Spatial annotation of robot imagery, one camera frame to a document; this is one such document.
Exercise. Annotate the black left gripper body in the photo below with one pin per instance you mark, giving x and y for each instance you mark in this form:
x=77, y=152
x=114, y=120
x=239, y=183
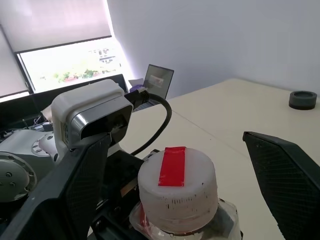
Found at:
x=117, y=180

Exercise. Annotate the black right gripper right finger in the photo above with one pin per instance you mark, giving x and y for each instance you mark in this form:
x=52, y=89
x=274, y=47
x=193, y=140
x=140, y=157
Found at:
x=287, y=180

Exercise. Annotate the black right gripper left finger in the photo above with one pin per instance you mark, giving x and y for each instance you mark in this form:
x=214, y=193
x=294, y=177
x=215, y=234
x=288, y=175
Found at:
x=50, y=200

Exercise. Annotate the bottle with white taped cap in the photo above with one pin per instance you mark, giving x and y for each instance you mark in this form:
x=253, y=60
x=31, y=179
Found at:
x=180, y=195

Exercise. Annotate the black round lid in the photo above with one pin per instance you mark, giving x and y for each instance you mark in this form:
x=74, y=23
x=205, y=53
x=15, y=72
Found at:
x=303, y=100

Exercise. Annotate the purple tissue box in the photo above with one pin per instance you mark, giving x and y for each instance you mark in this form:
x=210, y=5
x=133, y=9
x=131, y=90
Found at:
x=137, y=86

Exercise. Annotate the black monitor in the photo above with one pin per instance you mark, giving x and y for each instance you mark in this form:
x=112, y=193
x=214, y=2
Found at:
x=75, y=90

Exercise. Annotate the black framed laptop screen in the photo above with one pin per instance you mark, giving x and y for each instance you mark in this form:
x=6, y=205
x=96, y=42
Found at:
x=158, y=80

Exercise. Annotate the grey roller blind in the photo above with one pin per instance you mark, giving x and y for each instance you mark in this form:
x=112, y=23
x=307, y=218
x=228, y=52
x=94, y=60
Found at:
x=10, y=72
x=55, y=22

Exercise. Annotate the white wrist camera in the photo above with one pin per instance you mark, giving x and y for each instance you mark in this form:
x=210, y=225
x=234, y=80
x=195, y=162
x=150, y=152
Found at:
x=82, y=105

